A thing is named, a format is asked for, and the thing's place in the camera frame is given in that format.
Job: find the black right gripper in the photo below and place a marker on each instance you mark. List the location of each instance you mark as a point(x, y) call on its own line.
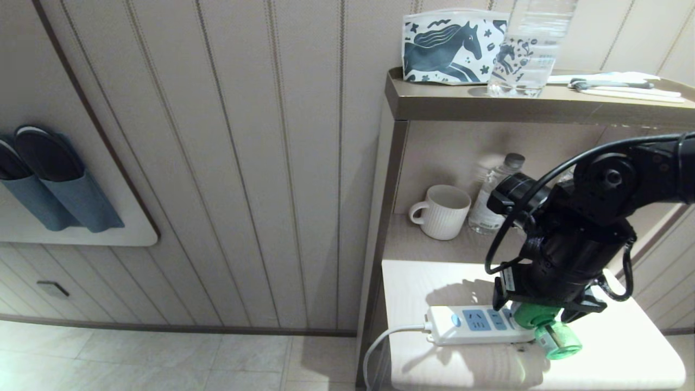
point(543, 288)

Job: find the green white plug-in device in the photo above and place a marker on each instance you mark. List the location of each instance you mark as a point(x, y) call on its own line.
point(554, 339)

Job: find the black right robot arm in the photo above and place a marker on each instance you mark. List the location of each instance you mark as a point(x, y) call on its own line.
point(581, 217)

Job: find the small bottle plain white label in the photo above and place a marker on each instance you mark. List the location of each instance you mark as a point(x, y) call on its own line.
point(488, 212)

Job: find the white ribbed ceramic mug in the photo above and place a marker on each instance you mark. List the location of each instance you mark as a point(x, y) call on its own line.
point(444, 217)

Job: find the beige brown shelf unit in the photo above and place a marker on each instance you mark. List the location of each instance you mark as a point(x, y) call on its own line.
point(488, 106)

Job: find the long white wrapped stick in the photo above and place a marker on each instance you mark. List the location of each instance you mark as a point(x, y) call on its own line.
point(632, 95)

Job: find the white wrapped toiletry packet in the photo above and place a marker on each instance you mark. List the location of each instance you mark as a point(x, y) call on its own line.
point(616, 76)

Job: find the large clear water bottle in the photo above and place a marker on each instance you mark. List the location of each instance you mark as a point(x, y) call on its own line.
point(532, 54)

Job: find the horse print white pouch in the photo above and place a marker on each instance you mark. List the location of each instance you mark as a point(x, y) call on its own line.
point(437, 51)

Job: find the blue slippers in holder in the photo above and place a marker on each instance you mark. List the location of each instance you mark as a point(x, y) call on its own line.
point(80, 205)

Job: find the dark grey slipper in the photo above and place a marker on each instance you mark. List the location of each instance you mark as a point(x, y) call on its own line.
point(10, 162)
point(48, 153)

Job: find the grey wall socket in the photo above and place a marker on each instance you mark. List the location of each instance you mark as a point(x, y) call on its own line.
point(53, 289)

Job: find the white rounded wall board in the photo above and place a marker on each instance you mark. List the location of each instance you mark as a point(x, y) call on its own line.
point(21, 81)

